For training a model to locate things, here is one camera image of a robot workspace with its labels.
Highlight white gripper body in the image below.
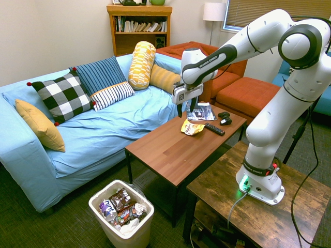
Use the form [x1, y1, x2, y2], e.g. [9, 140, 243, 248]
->
[172, 82, 204, 105]

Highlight yellow chip bag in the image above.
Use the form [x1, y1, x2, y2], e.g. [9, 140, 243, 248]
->
[180, 119, 206, 136]

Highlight clear plastic bin liner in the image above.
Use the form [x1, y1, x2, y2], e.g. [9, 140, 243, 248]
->
[125, 181, 147, 201]

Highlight chocolate panda snack bag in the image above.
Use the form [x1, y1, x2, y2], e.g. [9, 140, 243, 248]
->
[116, 204, 138, 224]

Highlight white trash bin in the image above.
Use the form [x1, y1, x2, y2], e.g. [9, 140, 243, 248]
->
[88, 179, 155, 248]

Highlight dark cover magazine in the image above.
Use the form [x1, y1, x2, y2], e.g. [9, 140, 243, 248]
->
[185, 102, 218, 122]

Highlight mustard striped pillow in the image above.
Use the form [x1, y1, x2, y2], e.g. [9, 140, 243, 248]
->
[149, 64, 182, 95]

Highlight black remote control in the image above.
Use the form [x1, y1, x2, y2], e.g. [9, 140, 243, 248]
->
[204, 122, 226, 137]

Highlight black game controller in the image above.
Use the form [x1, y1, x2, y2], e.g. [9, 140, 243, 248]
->
[217, 111, 233, 126]

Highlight orange armchair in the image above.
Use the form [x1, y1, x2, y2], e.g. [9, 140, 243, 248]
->
[156, 41, 248, 99]

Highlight yellow patterned bolster pillow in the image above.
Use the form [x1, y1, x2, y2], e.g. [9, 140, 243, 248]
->
[128, 41, 157, 90]

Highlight orange ottoman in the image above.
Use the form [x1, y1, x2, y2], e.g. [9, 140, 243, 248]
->
[214, 76, 281, 125]

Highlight white navy striped pillow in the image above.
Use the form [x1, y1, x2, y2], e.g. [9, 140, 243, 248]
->
[89, 81, 136, 112]

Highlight rustic wooden robot table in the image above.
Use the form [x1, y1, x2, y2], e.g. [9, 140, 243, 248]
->
[182, 141, 331, 248]

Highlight light blue sofa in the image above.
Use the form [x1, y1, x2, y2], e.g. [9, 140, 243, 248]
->
[0, 53, 187, 214]

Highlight row of books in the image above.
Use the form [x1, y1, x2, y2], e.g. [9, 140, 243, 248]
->
[113, 15, 168, 33]

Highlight blue striped pillow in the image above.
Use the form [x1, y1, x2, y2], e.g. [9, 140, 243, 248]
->
[68, 55, 127, 97]

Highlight white shade floor lamp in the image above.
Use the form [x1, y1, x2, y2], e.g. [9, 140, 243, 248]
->
[203, 2, 227, 46]

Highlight wooden bookshelf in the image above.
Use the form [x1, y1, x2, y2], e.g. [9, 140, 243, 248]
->
[106, 4, 173, 57]

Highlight crumpled white tissue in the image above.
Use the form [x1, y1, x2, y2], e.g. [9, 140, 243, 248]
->
[133, 203, 148, 220]
[119, 218, 140, 235]

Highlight brown snack wrapper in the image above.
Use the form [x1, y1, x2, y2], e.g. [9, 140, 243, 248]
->
[108, 188, 132, 212]

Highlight wooden window blinds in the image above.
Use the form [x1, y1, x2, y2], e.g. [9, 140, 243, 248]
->
[223, 0, 331, 32]

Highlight black white checked pillow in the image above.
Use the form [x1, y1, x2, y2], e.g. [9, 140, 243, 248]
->
[26, 71, 97, 127]

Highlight hint blackberry water bottle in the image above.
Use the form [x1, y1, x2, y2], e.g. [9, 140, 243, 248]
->
[99, 198, 120, 225]

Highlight teal chair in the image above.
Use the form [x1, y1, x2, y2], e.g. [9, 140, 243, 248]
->
[272, 51, 331, 117]

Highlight plain mustard pillow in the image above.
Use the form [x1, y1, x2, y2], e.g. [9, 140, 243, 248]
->
[14, 99, 66, 153]

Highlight wooden coffee table black frame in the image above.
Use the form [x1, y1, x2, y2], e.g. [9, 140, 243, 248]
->
[125, 110, 248, 228]

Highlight grey cable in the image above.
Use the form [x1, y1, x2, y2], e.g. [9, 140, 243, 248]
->
[227, 192, 249, 229]

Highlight black camera tripod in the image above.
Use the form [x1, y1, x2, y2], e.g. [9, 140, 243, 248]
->
[282, 95, 323, 165]

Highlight black cable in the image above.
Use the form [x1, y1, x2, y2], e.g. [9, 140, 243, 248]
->
[291, 105, 319, 246]

